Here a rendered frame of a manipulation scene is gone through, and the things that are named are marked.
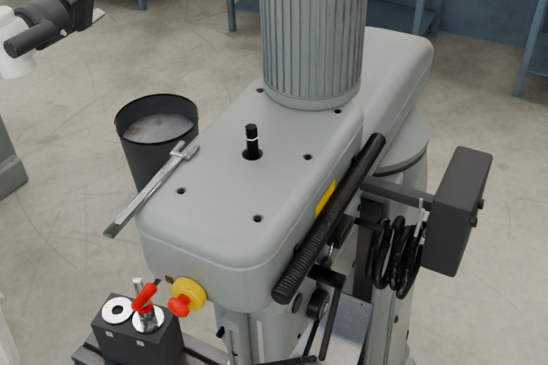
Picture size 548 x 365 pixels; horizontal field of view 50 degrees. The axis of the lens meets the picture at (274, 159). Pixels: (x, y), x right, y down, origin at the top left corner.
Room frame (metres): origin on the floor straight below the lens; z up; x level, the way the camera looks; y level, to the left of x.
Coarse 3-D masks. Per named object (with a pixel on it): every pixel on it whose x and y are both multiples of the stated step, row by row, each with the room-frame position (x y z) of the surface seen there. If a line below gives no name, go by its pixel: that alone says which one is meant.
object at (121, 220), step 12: (180, 144) 0.83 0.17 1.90; (180, 156) 0.79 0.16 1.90; (192, 156) 0.80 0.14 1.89; (168, 168) 0.76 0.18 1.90; (156, 180) 0.73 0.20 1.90; (144, 192) 0.70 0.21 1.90; (132, 204) 0.68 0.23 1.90; (120, 216) 0.65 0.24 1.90; (132, 216) 0.65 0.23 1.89; (108, 228) 0.63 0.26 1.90; (120, 228) 0.63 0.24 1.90
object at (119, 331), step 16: (112, 304) 1.05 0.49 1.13; (128, 304) 1.05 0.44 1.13; (96, 320) 1.01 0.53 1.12; (112, 320) 1.00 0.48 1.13; (128, 320) 1.00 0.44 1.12; (160, 320) 0.99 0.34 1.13; (176, 320) 1.02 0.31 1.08; (96, 336) 1.00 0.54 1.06; (112, 336) 0.97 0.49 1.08; (128, 336) 0.96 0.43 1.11; (144, 336) 0.95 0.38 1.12; (160, 336) 0.95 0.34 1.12; (176, 336) 1.01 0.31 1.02; (112, 352) 0.98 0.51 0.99; (128, 352) 0.96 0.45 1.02; (144, 352) 0.94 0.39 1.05; (160, 352) 0.92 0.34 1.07; (176, 352) 0.99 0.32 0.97
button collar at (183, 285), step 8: (176, 280) 0.61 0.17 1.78; (184, 280) 0.61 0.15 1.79; (192, 280) 0.61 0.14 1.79; (176, 288) 0.60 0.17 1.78; (184, 288) 0.59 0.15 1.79; (192, 288) 0.59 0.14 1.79; (200, 288) 0.60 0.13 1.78; (176, 296) 0.60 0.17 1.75; (192, 296) 0.58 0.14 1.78; (200, 296) 0.59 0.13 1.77; (192, 304) 0.59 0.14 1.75; (200, 304) 0.58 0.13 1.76
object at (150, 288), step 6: (156, 282) 0.67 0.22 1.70; (144, 288) 0.65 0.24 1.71; (150, 288) 0.65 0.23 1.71; (156, 288) 0.66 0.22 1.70; (138, 294) 0.64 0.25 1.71; (144, 294) 0.64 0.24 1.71; (150, 294) 0.65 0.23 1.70; (138, 300) 0.63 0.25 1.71; (144, 300) 0.63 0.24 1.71; (132, 306) 0.62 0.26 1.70; (138, 306) 0.62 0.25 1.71
